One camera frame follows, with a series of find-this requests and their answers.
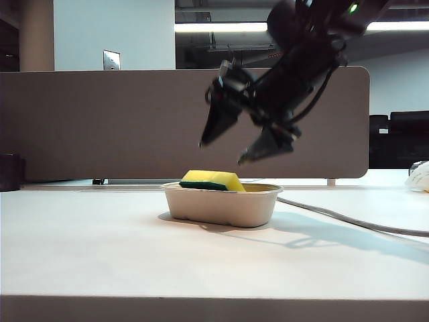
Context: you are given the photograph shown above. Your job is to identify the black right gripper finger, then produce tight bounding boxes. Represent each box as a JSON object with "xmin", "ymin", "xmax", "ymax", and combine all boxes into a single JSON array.
[
  {"xmin": 237, "ymin": 125, "xmax": 298, "ymax": 167},
  {"xmin": 198, "ymin": 99, "xmax": 243, "ymax": 149}
]

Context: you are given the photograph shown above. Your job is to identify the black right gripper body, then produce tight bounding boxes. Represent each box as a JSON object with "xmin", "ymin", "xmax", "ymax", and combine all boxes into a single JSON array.
[{"xmin": 205, "ymin": 37, "xmax": 346, "ymax": 139}]

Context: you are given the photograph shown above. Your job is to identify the yellow green cleaning sponge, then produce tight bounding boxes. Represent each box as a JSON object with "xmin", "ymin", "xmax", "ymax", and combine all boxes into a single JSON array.
[{"xmin": 178, "ymin": 169, "xmax": 247, "ymax": 193}]

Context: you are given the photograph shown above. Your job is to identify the beige paper lunch box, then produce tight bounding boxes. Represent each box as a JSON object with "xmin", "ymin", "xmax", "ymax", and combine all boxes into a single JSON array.
[{"xmin": 160, "ymin": 181, "xmax": 286, "ymax": 229}]

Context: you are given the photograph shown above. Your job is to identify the ceiling light strip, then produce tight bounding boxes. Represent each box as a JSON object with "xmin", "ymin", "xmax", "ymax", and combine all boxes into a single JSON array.
[
  {"xmin": 366, "ymin": 21, "xmax": 429, "ymax": 32},
  {"xmin": 174, "ymin": 22, "xmax": 269, "ymax": 34}
]

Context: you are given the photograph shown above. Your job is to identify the brown desk partition panel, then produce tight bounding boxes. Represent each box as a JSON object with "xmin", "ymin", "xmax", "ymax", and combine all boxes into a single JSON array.
[{"xmin": 0, "ymin": 65, "xmax": 371, "ymax": 184}]

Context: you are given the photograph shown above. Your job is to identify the white crumpled cloth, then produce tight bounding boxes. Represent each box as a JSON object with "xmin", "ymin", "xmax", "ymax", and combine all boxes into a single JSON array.
[{"xmin": 404, "ymin": 160, "xmax": 429, "ymax": 194}]

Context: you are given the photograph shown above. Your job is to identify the black cylindrical container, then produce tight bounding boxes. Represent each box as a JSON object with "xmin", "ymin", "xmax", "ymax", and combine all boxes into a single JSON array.
[{"xmin": 0, "ymin": 153, "xmax": 26, "ymax": 193}]

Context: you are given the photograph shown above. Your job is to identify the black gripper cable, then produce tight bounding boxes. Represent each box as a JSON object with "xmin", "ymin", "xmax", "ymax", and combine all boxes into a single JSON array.
[{"xmin": 290, "ymin": 55, "xmax": 349, "ymax": 124}]

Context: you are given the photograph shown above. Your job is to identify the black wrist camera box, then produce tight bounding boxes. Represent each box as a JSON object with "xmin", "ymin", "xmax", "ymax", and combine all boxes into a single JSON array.
[{"xmin": 214, "ymin": 58, "xmax": 255, "ymax": 98}]

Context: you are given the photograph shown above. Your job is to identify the grey table cable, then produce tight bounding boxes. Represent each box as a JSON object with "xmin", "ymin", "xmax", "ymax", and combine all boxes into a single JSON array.
[{"xmin": 276, "ymin": 197, "xmax": 429, "ymax": 237}]

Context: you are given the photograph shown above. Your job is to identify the metal wall plate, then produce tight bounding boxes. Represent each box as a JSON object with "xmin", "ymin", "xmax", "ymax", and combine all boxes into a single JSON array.
[{"xmin": 102, "ymin": 49, "xmax": 122, "ymax": 71}]

